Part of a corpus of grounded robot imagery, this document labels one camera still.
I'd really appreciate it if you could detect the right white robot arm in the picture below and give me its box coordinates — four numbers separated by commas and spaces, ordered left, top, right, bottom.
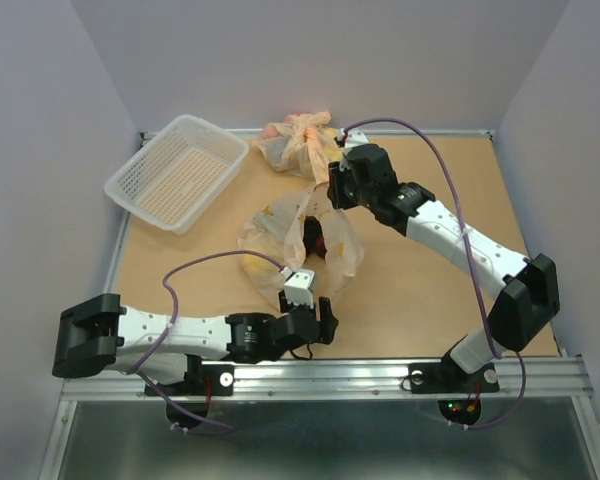
327, 143, 560, 390

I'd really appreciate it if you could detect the red apple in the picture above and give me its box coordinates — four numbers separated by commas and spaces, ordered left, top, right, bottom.
314, 236, 327, 258

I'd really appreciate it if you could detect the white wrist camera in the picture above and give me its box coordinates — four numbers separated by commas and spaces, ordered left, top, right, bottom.
335, 128, 369, 151
279, 267, 316, 310

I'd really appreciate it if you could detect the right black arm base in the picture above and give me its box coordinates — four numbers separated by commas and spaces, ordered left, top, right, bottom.
399, 353, 500, 395

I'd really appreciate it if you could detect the dark grape bunch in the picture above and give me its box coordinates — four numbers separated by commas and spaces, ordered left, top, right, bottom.
303, 216, 324, 257

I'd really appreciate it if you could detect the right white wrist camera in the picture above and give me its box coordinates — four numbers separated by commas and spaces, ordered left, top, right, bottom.
335, 128, 369, 151

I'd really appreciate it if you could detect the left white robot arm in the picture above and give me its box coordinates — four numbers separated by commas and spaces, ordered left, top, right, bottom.
52, 293, 339, 394

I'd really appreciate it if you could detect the translucent plastic bag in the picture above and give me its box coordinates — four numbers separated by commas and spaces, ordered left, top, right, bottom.
238, 184, 364, 302

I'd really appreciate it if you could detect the yellow corn cob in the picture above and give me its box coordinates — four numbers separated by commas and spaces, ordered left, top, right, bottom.
241, 254, 280, 282

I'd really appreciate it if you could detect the aluminium rail frame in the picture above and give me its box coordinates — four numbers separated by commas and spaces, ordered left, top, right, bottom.
37, 128, 600, 480

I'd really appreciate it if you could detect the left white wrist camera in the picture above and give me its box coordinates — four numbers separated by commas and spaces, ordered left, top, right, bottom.
279, 267, 316, 310

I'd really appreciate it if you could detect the knotted plastic bag far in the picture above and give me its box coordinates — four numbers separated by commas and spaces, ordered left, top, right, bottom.
253, 111, 343, 184

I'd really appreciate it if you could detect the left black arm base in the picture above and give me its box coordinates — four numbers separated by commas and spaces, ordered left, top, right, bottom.
141, 354, 235, 397

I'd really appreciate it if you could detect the white plastic mesh basket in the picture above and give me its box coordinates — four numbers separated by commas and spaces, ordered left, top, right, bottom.
104, 115, 249, 235

